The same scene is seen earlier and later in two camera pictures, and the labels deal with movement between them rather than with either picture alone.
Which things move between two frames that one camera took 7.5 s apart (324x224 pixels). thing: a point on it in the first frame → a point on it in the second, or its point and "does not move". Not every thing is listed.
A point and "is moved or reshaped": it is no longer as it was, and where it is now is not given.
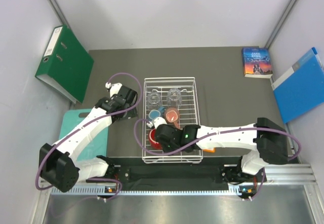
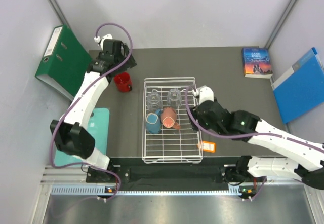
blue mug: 154,113 is moved or reshaped
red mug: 155,145 → 123,82
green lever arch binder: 65,63 does not move
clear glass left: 154,101 does not move
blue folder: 301,88 does not move
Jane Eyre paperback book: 256,62 does not move
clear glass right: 174,98 does not move
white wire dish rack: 170,114 does not move
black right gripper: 166,149 → 196,115
